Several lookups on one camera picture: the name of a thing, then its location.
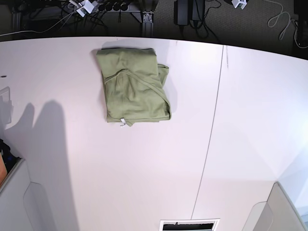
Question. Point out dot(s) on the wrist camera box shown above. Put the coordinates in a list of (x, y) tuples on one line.
[(85, 7), (239, 3)]

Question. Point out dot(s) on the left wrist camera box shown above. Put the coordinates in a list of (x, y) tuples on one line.
[(239, 3)]

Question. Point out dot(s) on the aluminium table leg post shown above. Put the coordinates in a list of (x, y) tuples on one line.
[(147, 24)]

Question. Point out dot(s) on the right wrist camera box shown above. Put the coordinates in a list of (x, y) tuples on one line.
[(85, 7)]

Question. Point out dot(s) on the green t-shirt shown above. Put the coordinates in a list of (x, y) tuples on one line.
[(133, 84)]

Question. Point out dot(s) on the white power strip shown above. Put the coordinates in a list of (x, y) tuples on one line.
[(113, 5)]

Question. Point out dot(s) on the black power brick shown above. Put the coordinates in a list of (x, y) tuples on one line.
[(181, 12)]

